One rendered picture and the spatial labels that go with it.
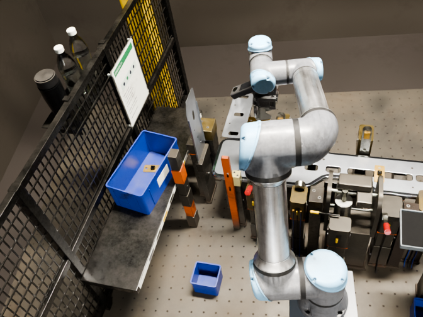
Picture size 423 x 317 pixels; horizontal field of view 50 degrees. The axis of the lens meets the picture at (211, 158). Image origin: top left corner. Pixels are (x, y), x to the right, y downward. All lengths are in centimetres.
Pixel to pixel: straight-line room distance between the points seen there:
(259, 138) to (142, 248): 83
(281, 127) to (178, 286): 111
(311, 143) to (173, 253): 116
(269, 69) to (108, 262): 90
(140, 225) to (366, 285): 93
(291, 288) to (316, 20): 309
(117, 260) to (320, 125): 97
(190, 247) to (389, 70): 245
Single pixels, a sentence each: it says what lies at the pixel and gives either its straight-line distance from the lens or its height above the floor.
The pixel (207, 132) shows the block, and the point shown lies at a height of 105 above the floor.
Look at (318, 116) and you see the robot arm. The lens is 111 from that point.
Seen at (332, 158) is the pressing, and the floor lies 100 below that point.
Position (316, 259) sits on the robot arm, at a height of 133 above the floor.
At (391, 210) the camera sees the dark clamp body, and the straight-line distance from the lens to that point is 172.
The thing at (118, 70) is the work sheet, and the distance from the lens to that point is 182.
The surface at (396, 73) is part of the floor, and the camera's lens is 391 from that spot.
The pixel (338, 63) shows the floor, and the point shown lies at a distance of 397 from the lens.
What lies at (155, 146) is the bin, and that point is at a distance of 196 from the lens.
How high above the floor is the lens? 248
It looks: 49 degrees down
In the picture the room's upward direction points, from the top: 12 degrees counter-clockwise
